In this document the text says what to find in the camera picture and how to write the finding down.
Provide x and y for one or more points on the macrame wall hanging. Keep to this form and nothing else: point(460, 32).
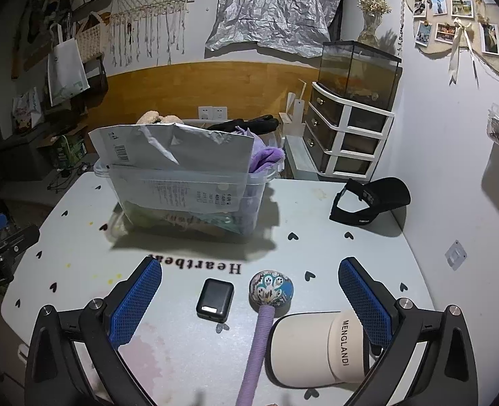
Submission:
point(148, 0)

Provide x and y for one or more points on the white drawer unit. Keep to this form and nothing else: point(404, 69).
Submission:
point(344, 114)

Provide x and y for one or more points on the white card holder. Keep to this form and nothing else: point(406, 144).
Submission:
point(293, 114)

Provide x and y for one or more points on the small black case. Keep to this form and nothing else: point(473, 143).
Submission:
point(214, 298)

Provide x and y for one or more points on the dried flower bunch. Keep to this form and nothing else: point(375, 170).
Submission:
point(374, 2)

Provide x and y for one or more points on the purple cloth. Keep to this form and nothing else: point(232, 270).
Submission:
point(266, 154)

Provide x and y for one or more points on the woven beige bag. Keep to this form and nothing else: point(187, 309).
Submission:
point(90, 40)

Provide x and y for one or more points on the black visor cap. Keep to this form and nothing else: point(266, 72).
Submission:
point(389, 198)

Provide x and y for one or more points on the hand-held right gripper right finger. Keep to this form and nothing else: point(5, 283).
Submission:
point(365, 300)

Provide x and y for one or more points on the white storage box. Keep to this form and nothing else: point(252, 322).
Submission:
point(300, 156)

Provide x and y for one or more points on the cream visor cap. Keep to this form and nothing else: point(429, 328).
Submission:
point(308, 346)

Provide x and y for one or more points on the white tote bag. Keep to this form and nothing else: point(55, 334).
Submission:
point(65, 67)

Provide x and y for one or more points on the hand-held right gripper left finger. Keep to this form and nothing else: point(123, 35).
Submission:
point(135, 300)

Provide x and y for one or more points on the grey mailer bag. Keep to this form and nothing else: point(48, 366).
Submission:
point(190, 148)

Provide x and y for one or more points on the glass fish tank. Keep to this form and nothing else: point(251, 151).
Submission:
point(355, 72)

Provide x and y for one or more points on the clear plastic storage bin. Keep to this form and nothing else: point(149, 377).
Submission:
point(148, 205)

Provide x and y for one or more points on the black mesh glove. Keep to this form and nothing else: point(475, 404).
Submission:
point(253, 124)

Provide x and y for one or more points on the printed plastic bag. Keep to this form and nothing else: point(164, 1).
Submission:
point(25, 110)

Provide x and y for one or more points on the clear adhesive wall hook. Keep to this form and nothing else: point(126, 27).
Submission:
point(456, 254)

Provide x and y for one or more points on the green cardboard box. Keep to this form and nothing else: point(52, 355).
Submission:
point(69, 150)

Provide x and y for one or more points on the black hanging bag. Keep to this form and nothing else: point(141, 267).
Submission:
point(95, 78)

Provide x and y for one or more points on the dark wall decoration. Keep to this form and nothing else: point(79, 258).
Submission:
point(55, 4)

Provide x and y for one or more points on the silver foil sheet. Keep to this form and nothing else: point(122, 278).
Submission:
point(274, 8)

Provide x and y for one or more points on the white ribbon bow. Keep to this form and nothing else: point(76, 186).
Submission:
point(460, 42)

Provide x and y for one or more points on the cream plush slipper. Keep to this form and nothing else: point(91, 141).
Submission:
point(156, 117)

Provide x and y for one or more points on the glass vase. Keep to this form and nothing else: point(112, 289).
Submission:
point(368, 29)

